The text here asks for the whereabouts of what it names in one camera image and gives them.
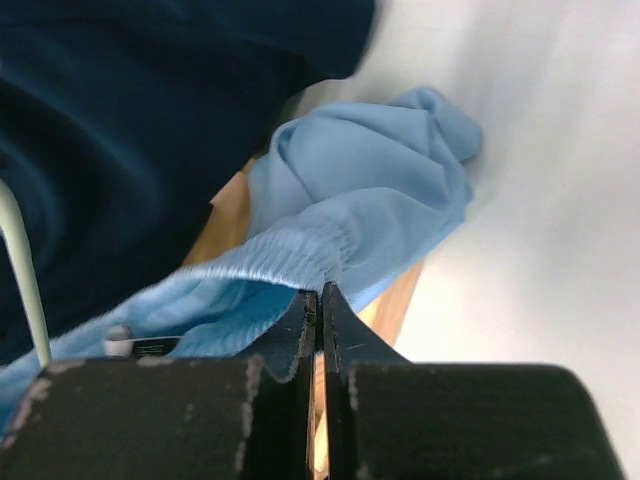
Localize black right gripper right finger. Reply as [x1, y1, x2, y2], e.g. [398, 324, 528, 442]
[322, 282, 410, 384]

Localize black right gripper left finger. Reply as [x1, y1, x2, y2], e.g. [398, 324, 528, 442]
[244, 291, 318, 383]

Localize light blue shorts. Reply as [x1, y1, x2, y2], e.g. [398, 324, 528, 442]
[0, 86, 484, 436]

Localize pale green hanger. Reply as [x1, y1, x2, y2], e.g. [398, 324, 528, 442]
[1, 182, 52, 368]

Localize navy blue shorts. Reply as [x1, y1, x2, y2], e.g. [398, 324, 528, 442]
[1, 0, 376, 337]

